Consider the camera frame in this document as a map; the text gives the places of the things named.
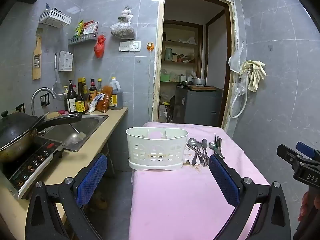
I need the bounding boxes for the steel tool with ring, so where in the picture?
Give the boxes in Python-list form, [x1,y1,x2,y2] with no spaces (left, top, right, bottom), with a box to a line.
[191,142,203,166]

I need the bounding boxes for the white seasoning packet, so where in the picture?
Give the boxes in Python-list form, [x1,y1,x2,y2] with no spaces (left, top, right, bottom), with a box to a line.
[89,93,105,113]

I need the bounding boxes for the wooden grater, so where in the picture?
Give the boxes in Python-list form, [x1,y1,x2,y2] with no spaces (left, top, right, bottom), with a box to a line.
[32,27,43,80]

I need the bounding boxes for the wooden-handled spatula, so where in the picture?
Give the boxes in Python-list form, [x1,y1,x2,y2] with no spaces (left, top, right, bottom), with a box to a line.
[66,131,88,144]

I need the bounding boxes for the cream rubber gloves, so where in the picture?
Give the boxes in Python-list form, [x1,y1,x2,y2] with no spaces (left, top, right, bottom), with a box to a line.
[240,60,267,93]

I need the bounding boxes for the dark chopsticks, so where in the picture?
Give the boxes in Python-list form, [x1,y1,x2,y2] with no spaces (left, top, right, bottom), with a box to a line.
[185,144,210,159]

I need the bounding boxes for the dark sauce bottle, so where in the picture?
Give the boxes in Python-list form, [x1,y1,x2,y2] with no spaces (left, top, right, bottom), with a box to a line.
[82,77,90,110]

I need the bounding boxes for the wooden cutting board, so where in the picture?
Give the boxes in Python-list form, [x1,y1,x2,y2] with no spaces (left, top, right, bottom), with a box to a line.
[186,85,218,91]

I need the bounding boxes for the snack packets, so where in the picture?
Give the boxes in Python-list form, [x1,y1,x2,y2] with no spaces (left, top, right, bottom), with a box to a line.
[73,20,98,37]

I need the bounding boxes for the wooden storage shelf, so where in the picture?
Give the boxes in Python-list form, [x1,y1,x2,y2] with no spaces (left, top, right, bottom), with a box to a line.
[160,21,203,83]

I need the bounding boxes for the white wall basket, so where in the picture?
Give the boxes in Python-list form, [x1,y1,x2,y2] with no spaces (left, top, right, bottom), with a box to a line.
[39,8,72,28]

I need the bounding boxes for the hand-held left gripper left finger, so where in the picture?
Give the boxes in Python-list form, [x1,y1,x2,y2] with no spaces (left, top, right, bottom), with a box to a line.
[25,152,108,240]

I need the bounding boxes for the steel mesh strainer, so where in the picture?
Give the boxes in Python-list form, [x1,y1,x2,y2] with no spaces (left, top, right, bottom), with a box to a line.
[52,52,66,97]

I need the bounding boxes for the steel sink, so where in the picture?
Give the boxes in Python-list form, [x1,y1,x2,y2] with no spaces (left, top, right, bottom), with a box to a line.
[37,114,109,153]

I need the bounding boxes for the white wall box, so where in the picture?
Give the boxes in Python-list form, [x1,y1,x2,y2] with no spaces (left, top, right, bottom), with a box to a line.
[58,50,74,72]

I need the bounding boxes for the red-cap sauce bottle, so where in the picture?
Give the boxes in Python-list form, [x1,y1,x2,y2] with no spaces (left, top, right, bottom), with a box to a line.
[89,79,98,103]

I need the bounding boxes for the induction cooker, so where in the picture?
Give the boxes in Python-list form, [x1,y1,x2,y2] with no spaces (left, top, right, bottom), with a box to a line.
[0,138,66,200]

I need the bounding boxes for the wall switch and socket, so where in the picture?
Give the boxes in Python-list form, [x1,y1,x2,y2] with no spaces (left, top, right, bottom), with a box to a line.
[119,41,141,52]

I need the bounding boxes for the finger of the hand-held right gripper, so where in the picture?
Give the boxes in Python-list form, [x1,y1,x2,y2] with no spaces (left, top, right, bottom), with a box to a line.
[277,144,304,167]
[296,142,320,159]

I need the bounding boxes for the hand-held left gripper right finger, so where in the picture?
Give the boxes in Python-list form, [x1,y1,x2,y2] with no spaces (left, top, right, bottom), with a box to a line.
[209,154,292,240]

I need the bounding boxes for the person's right hand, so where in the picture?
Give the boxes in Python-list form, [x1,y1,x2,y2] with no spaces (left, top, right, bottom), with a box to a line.
[298,191,311,222]

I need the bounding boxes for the yellow-label soy sauce bottle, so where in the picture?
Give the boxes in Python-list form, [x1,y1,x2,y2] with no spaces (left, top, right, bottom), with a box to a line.
[75,78,87,113]

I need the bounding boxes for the clear bag of dried goods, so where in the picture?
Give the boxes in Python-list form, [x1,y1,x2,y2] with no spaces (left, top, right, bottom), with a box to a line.
[109,5,137,40]

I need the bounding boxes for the wooden door frame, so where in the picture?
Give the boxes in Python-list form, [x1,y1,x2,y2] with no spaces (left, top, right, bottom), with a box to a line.
[151,0,237,133]

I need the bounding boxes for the orange spice bag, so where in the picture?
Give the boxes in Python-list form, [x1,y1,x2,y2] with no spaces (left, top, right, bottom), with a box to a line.
[96,85,113,113]

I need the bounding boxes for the grey cabinet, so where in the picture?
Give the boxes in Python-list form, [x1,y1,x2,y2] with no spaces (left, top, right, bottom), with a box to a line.
[174,85,223,128]

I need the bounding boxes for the white hose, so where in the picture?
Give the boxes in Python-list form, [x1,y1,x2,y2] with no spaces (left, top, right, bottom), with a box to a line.
[229,67,250,119]

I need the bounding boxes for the white plastic utensil basket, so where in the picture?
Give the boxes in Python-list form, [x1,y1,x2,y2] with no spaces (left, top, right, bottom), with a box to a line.
[125,127,189,171]

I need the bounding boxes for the hanging clear plastic bag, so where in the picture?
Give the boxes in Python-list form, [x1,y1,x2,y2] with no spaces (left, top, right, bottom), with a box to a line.
[228,41,244,72]

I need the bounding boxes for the pink floral tablecloth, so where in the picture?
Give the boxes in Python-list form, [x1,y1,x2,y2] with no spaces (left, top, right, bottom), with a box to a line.
[128,122,272,240]

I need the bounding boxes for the grey wall shelf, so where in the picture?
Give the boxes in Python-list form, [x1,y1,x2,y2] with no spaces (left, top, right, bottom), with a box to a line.
[67,31,98,45]

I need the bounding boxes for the steel faucet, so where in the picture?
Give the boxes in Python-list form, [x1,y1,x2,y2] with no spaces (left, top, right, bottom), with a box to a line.
[30,87,57,117]

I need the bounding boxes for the dark pump bottle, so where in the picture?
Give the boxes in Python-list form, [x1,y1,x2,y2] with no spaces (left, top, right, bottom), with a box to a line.
[66,80,78,113]

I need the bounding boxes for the large oil jug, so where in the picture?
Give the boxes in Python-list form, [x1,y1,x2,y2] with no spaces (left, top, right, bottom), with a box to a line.
[108,77,123,110]

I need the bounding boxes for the large steel spoon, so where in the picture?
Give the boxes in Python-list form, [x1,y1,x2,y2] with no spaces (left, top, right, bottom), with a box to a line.
[188,138,200,153]

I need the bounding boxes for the red plastic bag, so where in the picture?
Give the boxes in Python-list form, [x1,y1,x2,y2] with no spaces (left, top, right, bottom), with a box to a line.
[94,35,107,58]

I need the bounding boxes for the black wok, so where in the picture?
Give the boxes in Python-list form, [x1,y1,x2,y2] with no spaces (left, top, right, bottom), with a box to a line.
[0,112,82,163]

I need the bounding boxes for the black wok lid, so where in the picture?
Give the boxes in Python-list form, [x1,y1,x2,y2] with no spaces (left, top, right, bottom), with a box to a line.
[0,110,38,148]

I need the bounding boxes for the beige kitchen counter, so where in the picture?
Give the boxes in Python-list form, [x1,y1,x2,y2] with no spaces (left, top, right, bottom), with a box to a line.
[0,106,128,240]

